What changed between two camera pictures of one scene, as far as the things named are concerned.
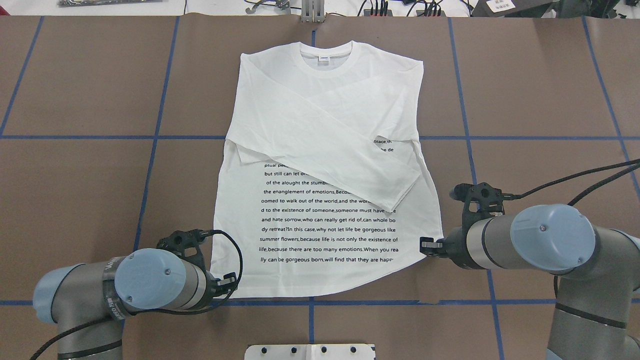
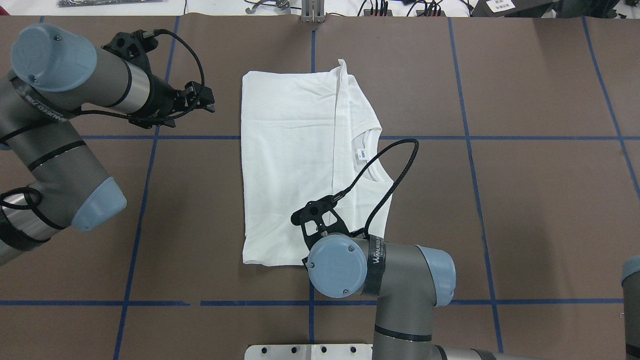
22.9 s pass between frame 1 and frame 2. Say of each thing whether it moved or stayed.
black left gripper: moved
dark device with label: stayed
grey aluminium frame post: stayed
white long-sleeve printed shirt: moved
